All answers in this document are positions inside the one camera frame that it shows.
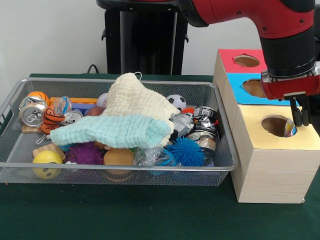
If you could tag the orange striped tiger plush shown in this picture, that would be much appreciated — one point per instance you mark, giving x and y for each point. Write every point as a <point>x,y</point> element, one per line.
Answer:
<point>51,120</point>

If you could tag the cream waffle cloth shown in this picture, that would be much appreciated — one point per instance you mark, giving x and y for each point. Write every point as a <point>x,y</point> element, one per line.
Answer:
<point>140,100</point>

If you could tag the white polka dot cloth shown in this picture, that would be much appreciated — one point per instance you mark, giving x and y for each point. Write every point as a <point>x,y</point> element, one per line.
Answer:
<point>290,128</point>

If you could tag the small orange basketball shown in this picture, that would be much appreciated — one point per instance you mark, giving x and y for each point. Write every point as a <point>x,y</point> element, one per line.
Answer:
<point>38,96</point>

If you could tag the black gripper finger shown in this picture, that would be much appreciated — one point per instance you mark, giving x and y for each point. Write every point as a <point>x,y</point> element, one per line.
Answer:
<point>295,112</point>
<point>305,111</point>

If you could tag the wooden box with three holes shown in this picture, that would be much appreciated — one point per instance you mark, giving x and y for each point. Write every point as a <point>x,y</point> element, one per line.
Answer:
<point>275,175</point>

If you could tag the dented silver soda can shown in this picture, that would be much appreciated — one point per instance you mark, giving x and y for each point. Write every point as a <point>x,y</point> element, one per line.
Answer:
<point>32,115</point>

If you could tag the mint waffle cloth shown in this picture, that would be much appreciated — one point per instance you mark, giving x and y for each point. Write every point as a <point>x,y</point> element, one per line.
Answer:
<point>112,132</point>

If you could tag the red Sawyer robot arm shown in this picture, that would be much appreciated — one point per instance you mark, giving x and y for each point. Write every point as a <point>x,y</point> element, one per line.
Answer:
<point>275,25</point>

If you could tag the yellow smiley ball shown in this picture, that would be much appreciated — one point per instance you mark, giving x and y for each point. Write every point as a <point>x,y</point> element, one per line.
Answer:
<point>48,158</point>

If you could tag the purple plush toy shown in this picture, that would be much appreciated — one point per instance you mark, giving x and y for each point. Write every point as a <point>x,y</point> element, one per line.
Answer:
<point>85,155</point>

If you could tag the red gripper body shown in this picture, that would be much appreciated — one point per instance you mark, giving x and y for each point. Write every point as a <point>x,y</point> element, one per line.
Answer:
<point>290,87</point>

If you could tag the dark green tablecloth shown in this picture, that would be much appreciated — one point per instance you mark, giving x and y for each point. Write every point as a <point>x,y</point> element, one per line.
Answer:
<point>125,215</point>

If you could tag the blue spiky ball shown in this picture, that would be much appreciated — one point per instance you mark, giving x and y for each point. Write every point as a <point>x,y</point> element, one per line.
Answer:
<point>186,151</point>

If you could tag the shallow clear mesh bin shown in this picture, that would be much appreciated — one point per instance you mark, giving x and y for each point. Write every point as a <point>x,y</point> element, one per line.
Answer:
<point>125,175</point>

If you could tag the small soccer ball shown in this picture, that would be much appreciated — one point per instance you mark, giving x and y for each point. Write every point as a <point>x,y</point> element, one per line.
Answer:
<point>177,101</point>

